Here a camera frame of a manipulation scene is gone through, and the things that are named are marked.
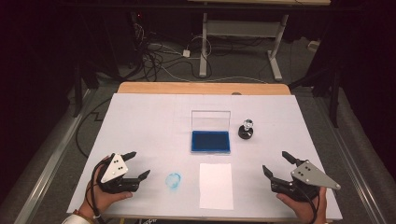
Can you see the person's left hand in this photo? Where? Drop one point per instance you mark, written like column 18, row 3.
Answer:
column 102, row 199

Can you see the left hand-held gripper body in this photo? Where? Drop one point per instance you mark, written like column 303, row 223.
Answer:
column 113, row 169

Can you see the white metal desk frame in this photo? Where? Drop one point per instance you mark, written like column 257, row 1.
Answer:
column 204, row 46

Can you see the wooden table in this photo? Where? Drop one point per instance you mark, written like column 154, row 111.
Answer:
column 186, row 88

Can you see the person's right hand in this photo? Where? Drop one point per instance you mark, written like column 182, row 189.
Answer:
column 303, row 211

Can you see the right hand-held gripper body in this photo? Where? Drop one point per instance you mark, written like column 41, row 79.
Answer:
column 306, row 175

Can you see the white paper sheet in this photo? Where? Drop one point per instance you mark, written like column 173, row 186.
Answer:
column 216, row 186

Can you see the blue ink pad box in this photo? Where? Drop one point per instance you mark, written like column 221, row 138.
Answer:
column 210, row 141

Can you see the white power adapter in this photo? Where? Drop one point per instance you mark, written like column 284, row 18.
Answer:
column 186, row 53

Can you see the aluminium floor rail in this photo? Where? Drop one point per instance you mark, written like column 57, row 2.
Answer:
column 351, row 161
column 49, row 168

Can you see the large white board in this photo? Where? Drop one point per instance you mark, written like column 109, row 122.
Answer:
column 149, row 130

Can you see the small white box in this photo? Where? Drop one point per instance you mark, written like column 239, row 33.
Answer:
column 313, row 45

